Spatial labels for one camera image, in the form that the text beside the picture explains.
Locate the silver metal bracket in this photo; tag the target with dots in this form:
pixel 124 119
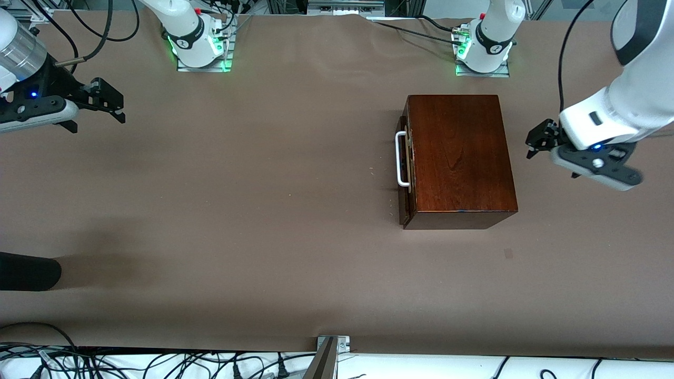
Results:
pixel 342 345

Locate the dark metal mounting post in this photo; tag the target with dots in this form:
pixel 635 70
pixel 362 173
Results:
pixel 321 366

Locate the metal equipment rack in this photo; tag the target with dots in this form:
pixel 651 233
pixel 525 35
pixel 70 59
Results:
pixel 342 6

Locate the brown table cover sheet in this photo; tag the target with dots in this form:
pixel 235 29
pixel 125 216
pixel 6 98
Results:
pixel 289 263

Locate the aluminium extrusion rail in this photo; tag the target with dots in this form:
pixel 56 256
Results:
pixel 46 13

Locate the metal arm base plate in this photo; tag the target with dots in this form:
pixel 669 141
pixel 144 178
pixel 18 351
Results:
pixel 500 72
pixel 208 69

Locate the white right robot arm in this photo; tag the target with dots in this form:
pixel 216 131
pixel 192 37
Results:
pixel 184 21

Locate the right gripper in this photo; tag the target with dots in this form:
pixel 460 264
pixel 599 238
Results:
pixel 62 82

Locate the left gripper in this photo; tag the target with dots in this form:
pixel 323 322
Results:
pixel 549 135

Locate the dark brown wooden cabinet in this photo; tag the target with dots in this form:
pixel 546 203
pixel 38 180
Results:
pixel 463 158

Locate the black ribbed cylinder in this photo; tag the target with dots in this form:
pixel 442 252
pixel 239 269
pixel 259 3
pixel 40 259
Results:
pixel 26 271

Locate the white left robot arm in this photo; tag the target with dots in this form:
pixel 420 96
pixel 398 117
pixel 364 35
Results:
pixel 653 79

